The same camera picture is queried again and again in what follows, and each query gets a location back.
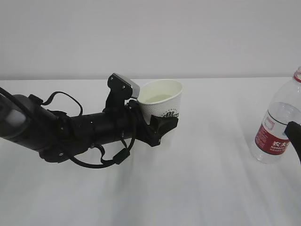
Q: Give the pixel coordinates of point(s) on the clear Nongfu Spring water bottle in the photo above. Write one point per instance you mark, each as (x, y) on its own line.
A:
(271, 142)

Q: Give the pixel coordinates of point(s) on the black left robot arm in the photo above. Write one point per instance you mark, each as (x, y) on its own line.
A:
(51, 132)

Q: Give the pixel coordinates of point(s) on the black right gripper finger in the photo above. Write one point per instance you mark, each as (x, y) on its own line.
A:
(293, 133)

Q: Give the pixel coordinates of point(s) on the white paper cup green logo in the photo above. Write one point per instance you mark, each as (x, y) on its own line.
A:
(161, 98)

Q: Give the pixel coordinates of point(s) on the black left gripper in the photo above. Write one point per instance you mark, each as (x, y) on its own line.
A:
(152, 133)

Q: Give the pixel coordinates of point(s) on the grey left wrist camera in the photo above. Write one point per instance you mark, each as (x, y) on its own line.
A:
(121, 89)

